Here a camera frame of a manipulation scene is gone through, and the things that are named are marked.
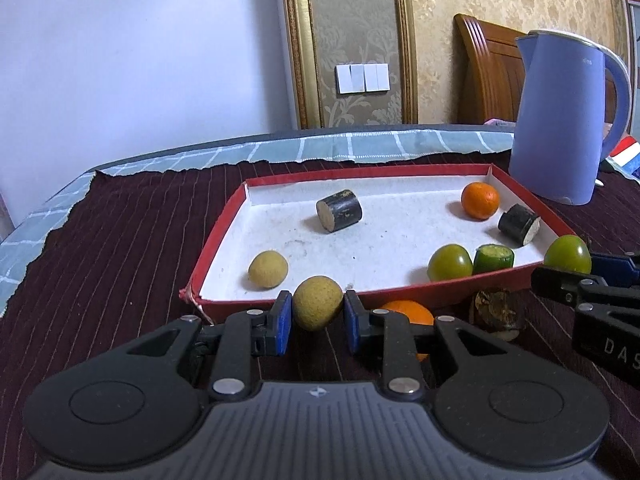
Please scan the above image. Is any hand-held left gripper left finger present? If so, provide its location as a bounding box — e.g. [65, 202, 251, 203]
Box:
[117, 290, 293, 403]

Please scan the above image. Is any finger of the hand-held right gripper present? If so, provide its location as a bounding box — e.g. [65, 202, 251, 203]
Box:
[589, 252, 640, 288]
[531, 265, 640, 312]

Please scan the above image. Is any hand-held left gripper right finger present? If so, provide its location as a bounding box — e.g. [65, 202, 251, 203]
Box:
[344, 290, 520, 403]

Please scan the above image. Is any round green fruit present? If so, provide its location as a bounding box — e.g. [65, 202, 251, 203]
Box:
[543, 234, 592, 275]
[427, 244, 474, 282]

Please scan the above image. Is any yellow-brown round fruit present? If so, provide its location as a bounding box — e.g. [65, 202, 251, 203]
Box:
[292, 276, 345, 332]
[248, 250, 290, 289]

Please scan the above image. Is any green cucumber piece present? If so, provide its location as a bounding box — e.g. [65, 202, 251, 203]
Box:
[473, 244, 515, 276]

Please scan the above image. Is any red cardboard tray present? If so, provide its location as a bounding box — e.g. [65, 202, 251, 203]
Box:
[180, 162, 563, 326]

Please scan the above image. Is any large orange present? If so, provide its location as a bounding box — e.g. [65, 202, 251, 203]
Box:
[377, 300, 435, 362]

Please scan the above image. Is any brown rough stalk piece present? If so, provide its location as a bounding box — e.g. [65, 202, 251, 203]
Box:
[470, 287, 526, 342]

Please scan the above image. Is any red white blue striped cloth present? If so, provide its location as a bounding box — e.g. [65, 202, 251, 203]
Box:
[602, 142, 640, 181]

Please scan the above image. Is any small orange mandarin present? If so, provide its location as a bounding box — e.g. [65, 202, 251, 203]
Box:
[460, 182, 501, 221]

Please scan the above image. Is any blue electric kettle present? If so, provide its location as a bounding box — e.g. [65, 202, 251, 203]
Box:
[509, 29, 633, 206]

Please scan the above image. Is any dark maroon striped blanket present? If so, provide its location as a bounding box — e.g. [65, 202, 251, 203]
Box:
[0, 162, 640, 480]

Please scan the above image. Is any wooden headboard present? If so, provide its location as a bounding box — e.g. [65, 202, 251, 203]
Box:
[454, 13, 621, 126]

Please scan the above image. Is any white wall switch plate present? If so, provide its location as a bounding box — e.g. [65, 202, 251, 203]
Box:
[364, 63, 390, 93]
[336, 64, 365, 95]

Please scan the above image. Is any gold framed wall panel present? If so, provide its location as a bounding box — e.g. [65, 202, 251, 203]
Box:
[279, 0, 418, 130]

